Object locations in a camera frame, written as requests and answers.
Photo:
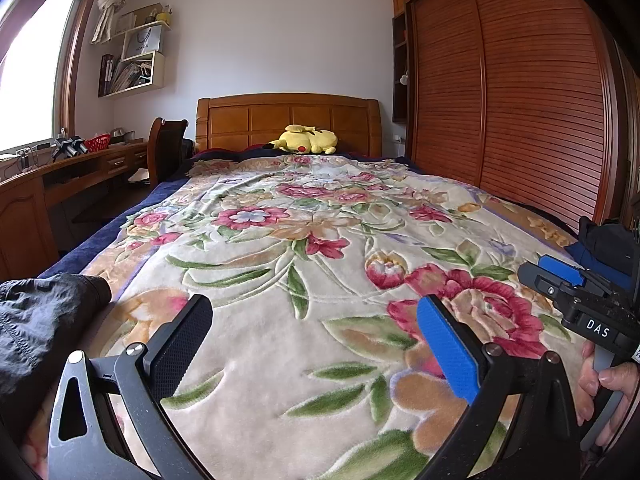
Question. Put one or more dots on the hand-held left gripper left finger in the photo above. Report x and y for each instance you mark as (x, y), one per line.
(180, 342)

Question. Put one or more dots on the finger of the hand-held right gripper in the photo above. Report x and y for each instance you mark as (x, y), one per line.
(562, 271)
(542, 282)

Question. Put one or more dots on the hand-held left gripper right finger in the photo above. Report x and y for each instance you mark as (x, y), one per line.
(447, 350)

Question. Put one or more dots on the black trench coat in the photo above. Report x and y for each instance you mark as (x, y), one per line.
(607, 240)

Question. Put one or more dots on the person's right hand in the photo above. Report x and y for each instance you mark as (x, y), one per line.
(620, 377)

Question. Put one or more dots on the blue cloth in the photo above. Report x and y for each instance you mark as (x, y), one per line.
(582, 257)

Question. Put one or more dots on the floral blanket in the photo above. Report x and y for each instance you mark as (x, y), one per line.
(300, 270)

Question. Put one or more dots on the dark grey garment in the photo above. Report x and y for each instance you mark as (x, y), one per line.
(35, 330)

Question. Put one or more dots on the wooden louvered wardrobe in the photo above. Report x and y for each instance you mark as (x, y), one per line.
(525, 85)

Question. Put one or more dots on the wooden chair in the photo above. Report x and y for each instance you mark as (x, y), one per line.
(167, 150)

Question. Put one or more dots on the wooden desk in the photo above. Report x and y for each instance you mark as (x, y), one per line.
(30, 205)

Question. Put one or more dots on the red basket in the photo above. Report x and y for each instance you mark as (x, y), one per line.
(97, 144)

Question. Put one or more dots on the black hand-held device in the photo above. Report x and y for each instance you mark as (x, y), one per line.
(70, 146)

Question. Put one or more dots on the wooden bed headboard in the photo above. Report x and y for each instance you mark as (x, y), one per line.
(240, 122)

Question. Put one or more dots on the yellow plush toy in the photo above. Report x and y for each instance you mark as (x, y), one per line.
(305, 141)

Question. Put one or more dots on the dark wooden open shelf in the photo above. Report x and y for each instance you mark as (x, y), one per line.
(400, 60)

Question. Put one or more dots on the white paper bag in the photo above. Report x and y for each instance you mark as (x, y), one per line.
(144, 42)

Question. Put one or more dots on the wood framed window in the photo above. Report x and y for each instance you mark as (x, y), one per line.
(30, 75)

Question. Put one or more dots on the tied beige curtain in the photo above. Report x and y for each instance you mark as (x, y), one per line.
(112, 5)

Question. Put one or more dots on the cream wall shelf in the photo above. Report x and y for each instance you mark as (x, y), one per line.
(159, 72)

